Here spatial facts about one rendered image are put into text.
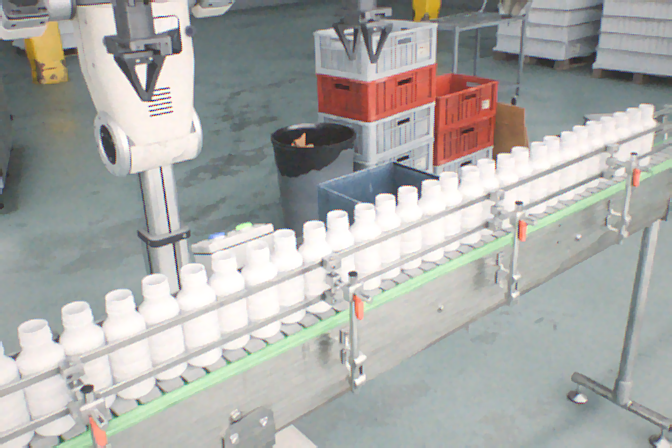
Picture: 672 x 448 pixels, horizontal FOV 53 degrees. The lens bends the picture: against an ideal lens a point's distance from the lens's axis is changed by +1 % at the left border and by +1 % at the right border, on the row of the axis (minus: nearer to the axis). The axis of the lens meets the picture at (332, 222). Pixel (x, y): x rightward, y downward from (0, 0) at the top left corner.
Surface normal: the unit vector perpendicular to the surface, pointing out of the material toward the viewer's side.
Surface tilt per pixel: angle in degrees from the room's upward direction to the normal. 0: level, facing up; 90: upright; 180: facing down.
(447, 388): 0
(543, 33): 90
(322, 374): 90
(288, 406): 90
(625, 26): 91
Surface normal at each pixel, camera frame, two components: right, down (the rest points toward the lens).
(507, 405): -0.04, -0.91
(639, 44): -0.75, 0.30
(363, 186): 0.63, 0.30
